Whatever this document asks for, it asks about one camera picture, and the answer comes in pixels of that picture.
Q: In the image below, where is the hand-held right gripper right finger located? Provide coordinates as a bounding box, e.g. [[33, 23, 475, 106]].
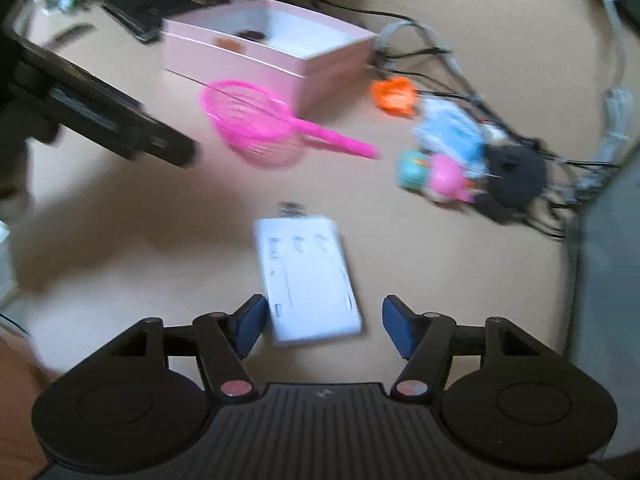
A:
[[382, 295, 547, 402]]

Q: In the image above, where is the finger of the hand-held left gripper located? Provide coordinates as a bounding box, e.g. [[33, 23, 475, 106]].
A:
[[2, 25, 198, 168]]

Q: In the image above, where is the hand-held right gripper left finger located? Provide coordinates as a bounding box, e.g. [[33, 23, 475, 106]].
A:
[[107, 294, 269, 403]]

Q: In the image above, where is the pink orange snack packet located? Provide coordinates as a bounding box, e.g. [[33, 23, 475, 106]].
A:
[[200, 79, 379, 168]]

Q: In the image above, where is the pink storage box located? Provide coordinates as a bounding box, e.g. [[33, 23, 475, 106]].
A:
[[161, 0, 379, 118]]

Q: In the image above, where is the red white small packet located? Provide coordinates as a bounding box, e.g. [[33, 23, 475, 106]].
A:
[[396, 150, 477, 204]]

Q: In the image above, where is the black plush item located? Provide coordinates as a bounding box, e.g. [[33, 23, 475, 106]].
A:
[[472, 142, 547, 224]]

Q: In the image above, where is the orange plastic toy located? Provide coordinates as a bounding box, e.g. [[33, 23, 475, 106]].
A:
[[371, 76, 419, 117]]

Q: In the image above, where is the black pen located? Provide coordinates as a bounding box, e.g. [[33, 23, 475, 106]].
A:
[[51, 23, 97, 44]]

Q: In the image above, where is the black keyboard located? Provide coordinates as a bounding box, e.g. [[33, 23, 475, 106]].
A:
[[102, 0, 202, 43]]

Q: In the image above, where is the blue tissue packet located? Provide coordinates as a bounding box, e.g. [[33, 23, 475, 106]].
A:
[[412, 100, 489, 171]]

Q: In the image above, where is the bundle of grey black cables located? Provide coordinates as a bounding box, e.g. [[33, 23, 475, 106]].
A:
[[312, 0, 621, 241]]

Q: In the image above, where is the white sleeved cable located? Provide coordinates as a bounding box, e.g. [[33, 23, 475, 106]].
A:
[[591, 0, 632, 196]]

